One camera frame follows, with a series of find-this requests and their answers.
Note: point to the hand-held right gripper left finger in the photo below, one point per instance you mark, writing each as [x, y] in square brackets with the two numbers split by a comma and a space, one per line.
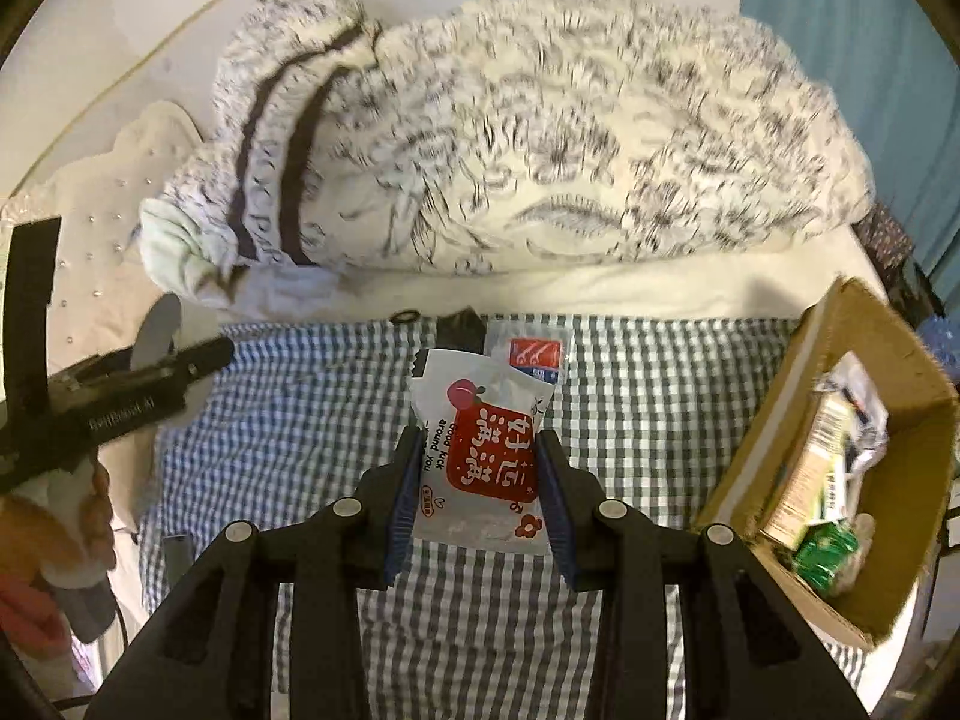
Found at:
[401, 495]

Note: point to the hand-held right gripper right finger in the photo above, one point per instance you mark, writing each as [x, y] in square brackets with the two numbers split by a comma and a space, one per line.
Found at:
[559, 510]

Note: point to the grey checked blanket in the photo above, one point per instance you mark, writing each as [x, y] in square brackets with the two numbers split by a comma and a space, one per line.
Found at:
[300, 420]

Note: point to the white packet red label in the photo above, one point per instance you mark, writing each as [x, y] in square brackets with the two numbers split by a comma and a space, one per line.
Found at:
[480, 450]

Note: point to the cream bed sheet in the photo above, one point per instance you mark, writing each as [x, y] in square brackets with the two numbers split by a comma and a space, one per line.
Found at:
[675, 292]

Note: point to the floral patterned duvet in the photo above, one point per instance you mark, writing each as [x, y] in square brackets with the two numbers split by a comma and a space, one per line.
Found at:
[562, 150]

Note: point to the cardboard box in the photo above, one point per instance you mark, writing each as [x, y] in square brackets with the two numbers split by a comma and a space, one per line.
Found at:
[915, 480]

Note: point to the teal curtain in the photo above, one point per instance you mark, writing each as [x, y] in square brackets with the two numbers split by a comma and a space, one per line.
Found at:
[862, 52]

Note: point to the person's left hand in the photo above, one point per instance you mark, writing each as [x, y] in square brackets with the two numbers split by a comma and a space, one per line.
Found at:
[94, 510]

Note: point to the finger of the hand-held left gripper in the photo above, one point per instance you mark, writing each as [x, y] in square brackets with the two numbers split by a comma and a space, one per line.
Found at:
[202, 360]

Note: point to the dark patterned cloth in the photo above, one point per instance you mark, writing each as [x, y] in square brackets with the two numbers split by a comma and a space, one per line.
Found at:
[892, 240]

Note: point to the light green cloth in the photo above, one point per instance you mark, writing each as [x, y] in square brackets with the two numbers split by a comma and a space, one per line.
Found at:
[180, 255]

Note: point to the black white packet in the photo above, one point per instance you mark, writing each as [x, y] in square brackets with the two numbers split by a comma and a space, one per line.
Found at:
[862, 405]

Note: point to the beige red carton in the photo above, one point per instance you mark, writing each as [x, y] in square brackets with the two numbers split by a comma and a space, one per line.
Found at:
[814, 465]

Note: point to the red blue white packet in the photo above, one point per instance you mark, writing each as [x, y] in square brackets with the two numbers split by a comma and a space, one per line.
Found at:
[534, 356]

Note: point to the green packet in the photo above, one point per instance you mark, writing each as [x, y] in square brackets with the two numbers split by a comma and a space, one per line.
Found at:
[825, 551]

